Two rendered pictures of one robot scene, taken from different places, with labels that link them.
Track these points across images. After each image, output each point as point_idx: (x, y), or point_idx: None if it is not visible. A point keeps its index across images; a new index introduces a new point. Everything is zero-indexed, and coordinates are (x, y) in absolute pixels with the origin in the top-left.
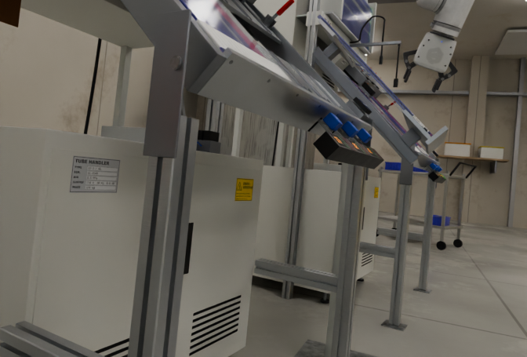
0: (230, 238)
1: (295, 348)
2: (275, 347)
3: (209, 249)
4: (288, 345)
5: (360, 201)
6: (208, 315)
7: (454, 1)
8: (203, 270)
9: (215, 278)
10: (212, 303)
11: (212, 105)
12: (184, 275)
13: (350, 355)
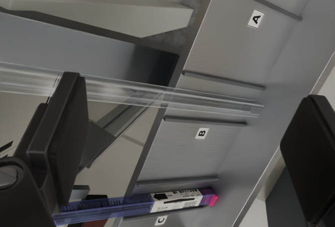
0: (14, 100)
1: None
2: None
3: (9, 125)
4: None
5: (118, 137)
6: (50, 101)
7: None
8: (19, 124)
9: (32, 106)
10: (46, 100)
11: None
12: (13, 143)
13: None
